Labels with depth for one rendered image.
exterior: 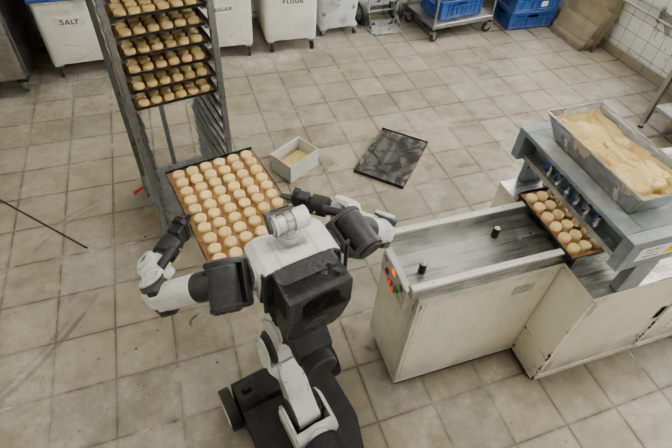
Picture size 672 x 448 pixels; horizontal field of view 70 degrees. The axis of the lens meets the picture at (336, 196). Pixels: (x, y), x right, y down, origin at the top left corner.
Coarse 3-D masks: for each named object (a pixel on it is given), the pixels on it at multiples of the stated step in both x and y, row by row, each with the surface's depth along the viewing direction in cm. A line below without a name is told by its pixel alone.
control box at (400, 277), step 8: (384, 256) 210; (392, 256) 205; (384, 264) 212; (392, 264) 202; (400, 264) 202; (384, 272) 214; (400, 272) 199; (392, 280) 206; (400, 280) 197; (408, 280) 197; (392, 288) 207; (408, 288) 194; (400, 296) 200; (408, 296) 196; (400, 304) 202; (408, 304) 200
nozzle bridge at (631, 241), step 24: (528, 144) 221; (552, 144) 210; (528, 168) 236; (576, 168) 199; (600, 192) 190; (576, 216) 200; (624, 216) 181; (648, 216) 181; (600, 240) 190; (624, 240) 175; (648, 240) 173; (624, 264) 179; (648, 264) 187; (624, 288) 197
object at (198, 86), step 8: (200, 80) 253; (160, 88) 249; (168, 88) 246; (176, 88) 247; (184, 88) 251; (192, 88) 248; (200, 88) 249; (208, 88) 249; (144, 96) 241; (152, 96) 241; (160, 96) 241; (168, 96) 241; (176, 96) 245; (184, 96) 245; (136, 104) 239; (144, 104) 237; (152, 104) 239
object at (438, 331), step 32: (480, 224) 221; (512, 224) 222; (416, 256) 205; (448, 256) 206; (480, 256) 207; (512, 256) 208; (384, 288) 228; (480, 288) 199; (512, 288) 209; (544, 288) 219; (384, 320) 237; (416, 320) 202; (448, 320) 211; (480, 320) 222; (512, 320) 234; (384, 352) 247; (416, 352) 225; (448, 352) 237; (480, 352) 250
